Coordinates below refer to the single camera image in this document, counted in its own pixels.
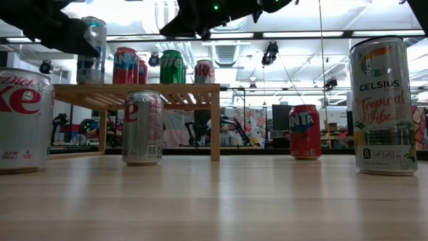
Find wooden slatted shelf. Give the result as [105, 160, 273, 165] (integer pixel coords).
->
[49, 82, 221, 162]

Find yellow hanging cable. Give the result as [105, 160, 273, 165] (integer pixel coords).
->
[317, 0, 332, 149]

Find black table frame rail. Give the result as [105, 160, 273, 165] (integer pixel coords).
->
[49, 147, 428, 161]

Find black computer monitor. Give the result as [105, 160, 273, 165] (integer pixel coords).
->
[271, 104, 294, 132]

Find floral patterned cloth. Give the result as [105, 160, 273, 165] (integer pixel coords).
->
[220, 106, 268, 148]

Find Celsius Tropical Vibe can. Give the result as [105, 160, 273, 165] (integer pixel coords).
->
[348, 35, 419, 177]

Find black metal stand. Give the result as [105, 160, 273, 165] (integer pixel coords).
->
[220, 86, 252, 147]

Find black framed linear light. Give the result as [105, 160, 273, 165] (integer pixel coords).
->
[0, 29, 428, 44]

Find Celsius Arctic Vibe can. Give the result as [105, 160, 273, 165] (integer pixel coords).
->
[76, 15, 108, 85]

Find orange Fanta can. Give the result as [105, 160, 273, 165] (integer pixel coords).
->
[112, 47, 140, 85]
[288, 104, 322, 161]
[138, 59, 148, 85]

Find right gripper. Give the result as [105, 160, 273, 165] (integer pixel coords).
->
[159, 0, 265, 37]

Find colourful patchwork quilt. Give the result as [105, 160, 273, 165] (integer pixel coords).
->
[413, 105, 428, 151]

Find white board panel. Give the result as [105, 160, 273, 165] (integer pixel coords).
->
[162, 109, 195, 150]

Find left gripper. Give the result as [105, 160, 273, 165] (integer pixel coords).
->
[0, 0, 101, 58]

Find silver Diet Coke can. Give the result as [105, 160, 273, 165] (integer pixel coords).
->
[121, 89, 165, 167]
[194, 59, 216, 84]
[0, 68, 56, 175]

